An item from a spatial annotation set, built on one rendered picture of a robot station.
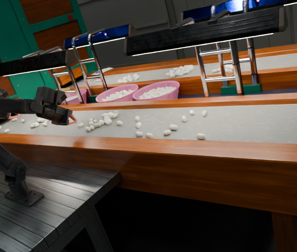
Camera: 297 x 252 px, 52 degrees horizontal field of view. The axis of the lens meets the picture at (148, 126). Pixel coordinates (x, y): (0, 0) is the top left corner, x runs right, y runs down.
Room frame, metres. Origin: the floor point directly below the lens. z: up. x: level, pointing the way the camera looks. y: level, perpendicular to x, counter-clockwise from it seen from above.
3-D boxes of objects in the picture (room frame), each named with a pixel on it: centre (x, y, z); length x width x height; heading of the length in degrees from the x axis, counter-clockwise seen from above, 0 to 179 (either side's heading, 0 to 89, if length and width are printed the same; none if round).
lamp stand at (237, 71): (1.19, -0.31, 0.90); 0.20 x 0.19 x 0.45; 52
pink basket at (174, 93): (1.61, -0.10, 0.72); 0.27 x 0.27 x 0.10
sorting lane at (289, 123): (1.41, 0.20, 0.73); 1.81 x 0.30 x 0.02; 52
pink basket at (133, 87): (1.78, 0.13, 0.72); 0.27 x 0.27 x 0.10
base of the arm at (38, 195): (1.05, 0.55, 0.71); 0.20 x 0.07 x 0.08; 47
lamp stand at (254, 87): (1.50, -0.55, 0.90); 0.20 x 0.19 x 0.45; 52
